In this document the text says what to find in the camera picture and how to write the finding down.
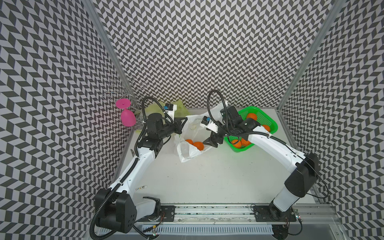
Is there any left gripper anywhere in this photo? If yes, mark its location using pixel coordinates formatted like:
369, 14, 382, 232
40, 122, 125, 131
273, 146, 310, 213
158, 116, 187, 139

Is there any orange large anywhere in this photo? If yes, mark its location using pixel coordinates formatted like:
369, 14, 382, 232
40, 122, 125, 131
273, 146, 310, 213
193, 142, 205, 151

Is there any orange with stem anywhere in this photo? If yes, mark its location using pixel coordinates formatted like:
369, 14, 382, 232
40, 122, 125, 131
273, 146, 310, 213
186, 139, 194, 145

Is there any white plastic bag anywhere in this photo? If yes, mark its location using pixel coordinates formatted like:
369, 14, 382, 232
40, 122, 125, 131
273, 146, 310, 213
173, 109, 213, 163

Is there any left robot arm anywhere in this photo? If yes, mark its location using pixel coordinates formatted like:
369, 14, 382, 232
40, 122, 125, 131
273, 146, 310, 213
90, 113, 188, 240

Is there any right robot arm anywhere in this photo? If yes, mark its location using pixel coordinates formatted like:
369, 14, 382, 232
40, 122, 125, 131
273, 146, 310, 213
201, 106, 319, 222

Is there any yellow green plastic bag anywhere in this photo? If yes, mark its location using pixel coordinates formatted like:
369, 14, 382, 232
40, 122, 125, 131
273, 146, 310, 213
134, 100, 190, 131

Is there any orange under finger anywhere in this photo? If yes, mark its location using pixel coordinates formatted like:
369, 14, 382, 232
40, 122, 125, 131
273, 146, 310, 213
231, 139, 243, 149

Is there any orange upper middle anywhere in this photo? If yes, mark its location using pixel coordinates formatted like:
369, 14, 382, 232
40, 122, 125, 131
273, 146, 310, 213
241, 138, 252, 148

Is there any orange far back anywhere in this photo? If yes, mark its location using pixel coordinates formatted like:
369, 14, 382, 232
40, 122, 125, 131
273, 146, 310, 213
247, 113, 258, 121

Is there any pink plastic cup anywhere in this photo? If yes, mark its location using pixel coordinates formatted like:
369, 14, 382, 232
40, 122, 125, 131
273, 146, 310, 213
121, 109, 137, 127

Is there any orange right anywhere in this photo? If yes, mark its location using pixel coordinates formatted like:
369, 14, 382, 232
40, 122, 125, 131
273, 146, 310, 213
263, 125, 271, 132

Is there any green plastic basket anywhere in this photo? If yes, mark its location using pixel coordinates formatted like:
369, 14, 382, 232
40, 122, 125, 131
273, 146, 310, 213
224, 106, 278, 153

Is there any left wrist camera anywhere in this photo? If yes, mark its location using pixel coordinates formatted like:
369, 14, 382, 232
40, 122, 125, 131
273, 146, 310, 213
164, 103, 177, 121

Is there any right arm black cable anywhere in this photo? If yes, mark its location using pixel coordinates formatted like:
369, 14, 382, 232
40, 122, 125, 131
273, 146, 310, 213
206, 89, 330, 199

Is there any spoon with patterned handle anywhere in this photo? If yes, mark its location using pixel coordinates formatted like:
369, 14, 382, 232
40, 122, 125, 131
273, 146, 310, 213
135, 185, 148, 191

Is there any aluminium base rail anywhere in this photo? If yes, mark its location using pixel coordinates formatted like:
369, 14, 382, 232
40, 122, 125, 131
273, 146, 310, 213
130, 204, 349, 240

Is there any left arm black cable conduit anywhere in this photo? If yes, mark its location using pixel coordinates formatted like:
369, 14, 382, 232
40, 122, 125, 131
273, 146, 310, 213
89, 95, 169, 240

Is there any aluminium corner post left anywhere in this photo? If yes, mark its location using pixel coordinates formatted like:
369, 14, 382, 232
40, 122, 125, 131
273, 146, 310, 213
82, 0, 135, 97

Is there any aluminium corner post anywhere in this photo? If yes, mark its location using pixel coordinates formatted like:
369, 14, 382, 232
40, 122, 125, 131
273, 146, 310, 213
276, 0, 347, 112
82, 0, 135, 97

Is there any aluminium corner post right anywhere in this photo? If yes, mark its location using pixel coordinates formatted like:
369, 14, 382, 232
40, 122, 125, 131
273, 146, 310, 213
276, 0, 347, 112

